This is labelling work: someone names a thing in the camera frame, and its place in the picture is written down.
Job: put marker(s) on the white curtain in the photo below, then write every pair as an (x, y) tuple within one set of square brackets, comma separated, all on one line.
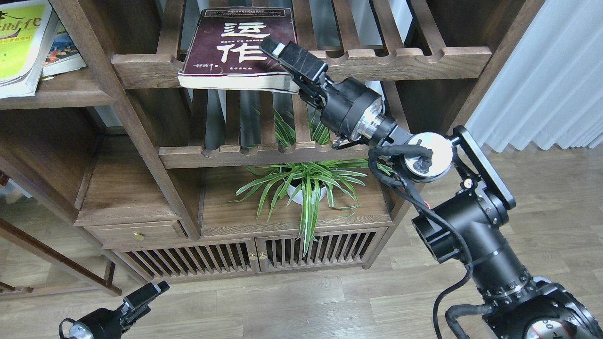
[(550, 90)]

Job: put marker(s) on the green spider plant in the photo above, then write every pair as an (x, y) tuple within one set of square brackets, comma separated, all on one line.
[(339, 177)]

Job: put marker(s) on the dark wooden bookshelf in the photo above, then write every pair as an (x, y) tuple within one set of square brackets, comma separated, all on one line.
[(119, 146)]

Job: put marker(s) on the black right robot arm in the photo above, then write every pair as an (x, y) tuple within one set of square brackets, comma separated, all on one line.
[(460, 199)]

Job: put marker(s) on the colourful small paperback book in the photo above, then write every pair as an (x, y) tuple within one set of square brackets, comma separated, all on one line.
[(63, 56)]

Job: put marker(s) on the yellow cover book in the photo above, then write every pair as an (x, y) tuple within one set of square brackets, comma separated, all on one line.
[(28, 29)]

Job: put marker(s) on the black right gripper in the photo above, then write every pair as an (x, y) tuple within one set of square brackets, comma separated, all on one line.
[(350, 109)]

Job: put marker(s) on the white plant pot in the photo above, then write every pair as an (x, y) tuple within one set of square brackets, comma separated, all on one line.
[(296, 193)]

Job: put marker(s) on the wooden side table frame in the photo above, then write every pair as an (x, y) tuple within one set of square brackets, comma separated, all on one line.
[(41, 254)]

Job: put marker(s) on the maroon book white characters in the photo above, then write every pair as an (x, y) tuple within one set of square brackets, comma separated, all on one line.
[(225, 53)]

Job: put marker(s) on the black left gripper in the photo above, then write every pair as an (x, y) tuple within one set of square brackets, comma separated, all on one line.
[(107, 324)]

